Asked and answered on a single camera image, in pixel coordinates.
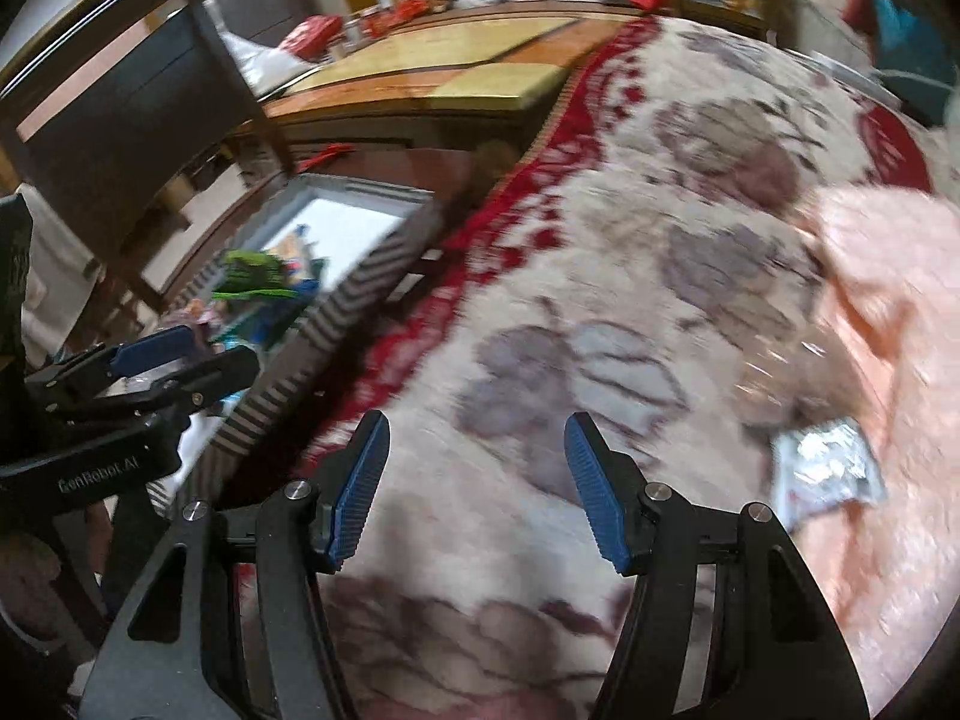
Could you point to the red gift bag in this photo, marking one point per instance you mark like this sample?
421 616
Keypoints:
311 37

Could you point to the blue plastic bag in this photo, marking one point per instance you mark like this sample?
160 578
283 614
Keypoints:
911 45

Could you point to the pile of snack packets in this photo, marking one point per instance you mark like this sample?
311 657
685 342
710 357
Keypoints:
270 322

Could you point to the white plastic bag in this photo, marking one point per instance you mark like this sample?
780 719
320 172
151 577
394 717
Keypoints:
262 60

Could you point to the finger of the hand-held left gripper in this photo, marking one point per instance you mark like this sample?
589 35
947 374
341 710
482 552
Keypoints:
217 375
154 349

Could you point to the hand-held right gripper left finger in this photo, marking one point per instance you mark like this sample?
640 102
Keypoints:
360 491

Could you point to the brown plush bear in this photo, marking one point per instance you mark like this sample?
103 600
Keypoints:
442 0

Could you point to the red and cream floral blanket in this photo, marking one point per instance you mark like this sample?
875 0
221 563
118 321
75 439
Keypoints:
600 277

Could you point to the glossy wooden table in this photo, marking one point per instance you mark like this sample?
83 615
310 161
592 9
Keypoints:
465 67

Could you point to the bright green snack packet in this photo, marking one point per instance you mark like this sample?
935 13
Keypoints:
255 274

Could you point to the pink quilted blanket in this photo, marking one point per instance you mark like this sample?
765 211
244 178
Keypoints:
892 360

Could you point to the silver snack packet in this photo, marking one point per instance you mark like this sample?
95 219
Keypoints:
825 469

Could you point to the red tassel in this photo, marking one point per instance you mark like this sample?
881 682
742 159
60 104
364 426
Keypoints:
322 156

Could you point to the dark wooden chair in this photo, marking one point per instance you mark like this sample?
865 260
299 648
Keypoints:
127 105

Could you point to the person's left hand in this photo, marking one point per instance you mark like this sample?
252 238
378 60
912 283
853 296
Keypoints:
37 577

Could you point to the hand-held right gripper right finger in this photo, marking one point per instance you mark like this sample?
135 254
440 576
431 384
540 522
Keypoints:
596 495

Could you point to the chevron striped cardboard box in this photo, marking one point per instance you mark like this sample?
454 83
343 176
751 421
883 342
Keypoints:
352 285

